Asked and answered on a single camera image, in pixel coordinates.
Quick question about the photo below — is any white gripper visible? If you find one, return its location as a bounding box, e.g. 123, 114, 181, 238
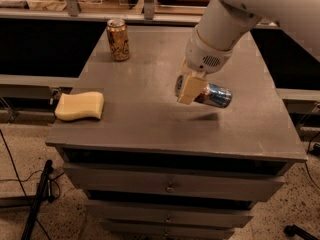
176, 28, 232, 105

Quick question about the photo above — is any blue silver redbull can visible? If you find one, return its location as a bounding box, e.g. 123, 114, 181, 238
192, 81, 232, 108

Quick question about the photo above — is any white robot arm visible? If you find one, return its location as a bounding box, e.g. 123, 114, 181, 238
175, 0, 320, 108

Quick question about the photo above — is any brown gold soda can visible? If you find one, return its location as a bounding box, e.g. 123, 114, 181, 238
106, 19, 130, 61

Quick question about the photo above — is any grey drawer cabinet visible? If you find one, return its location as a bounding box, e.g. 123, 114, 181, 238
45, 25, 308, 240

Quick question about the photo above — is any yellow sponge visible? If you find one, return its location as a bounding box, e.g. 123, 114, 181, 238
55, 92, 104, 121

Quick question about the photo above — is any top grey drawer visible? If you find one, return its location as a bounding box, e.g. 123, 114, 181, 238
63, 163, 285, 202

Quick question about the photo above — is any grey drawer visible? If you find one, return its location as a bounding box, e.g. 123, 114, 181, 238
100, 220, 234, 240
63, 163, 285, 202
85, 200, 253, 228

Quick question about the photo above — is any grey metal railing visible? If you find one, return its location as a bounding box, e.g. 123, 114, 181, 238
0, 0, 281, 30

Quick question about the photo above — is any middle grey drawer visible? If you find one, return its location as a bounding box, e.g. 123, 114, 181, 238
85, 200, 253, 228

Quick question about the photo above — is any bottom grey drawer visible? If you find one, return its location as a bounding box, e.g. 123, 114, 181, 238
100, 220, 234, 240

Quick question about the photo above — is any black stand foot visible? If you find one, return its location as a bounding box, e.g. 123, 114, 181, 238
284, 225, 319, 240

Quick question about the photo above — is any black tripod leg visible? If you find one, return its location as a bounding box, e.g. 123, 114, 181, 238
21, 160, 53, 240

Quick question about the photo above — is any black floor cable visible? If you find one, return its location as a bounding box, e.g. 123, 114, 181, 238
0, 128, 54, 240

